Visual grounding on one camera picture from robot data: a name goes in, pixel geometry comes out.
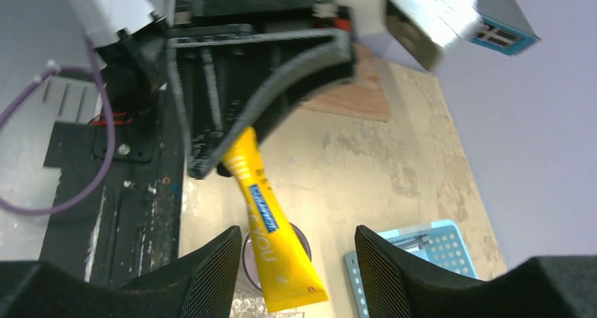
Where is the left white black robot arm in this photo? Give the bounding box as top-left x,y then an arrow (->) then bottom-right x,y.
67,0 -> 356,179

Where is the yellow toothpaste tube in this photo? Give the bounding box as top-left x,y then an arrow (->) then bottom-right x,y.
222,127 -> 329,312

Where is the dark grey flat box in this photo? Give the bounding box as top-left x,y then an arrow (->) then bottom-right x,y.
470,0 -> 541,56

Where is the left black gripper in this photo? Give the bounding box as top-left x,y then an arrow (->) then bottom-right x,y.
167,0 -> 356,179

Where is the purple translucent mug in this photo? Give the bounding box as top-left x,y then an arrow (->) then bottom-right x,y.
241,231 -> 286,293

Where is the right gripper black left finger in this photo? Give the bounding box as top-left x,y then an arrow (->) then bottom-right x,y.
1,226 -> 242,317

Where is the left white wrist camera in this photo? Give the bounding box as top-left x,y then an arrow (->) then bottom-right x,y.
335,0 -> 482,72

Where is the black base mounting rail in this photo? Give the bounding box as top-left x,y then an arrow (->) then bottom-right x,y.
39,91 -> 184,286

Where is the light blue perforated basket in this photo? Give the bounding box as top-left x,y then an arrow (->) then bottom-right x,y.
344,219 -> 480,318

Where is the clear textured oval tray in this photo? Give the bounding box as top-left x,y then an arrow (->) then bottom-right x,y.
230,288 -> 305,318

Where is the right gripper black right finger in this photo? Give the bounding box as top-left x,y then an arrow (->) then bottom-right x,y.
354,225 -> 596,317

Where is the brown wooden board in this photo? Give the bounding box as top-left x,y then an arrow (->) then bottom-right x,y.
301,44 -> 391,122

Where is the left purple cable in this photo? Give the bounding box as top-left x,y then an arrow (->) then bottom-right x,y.
0,38 -> 118,217

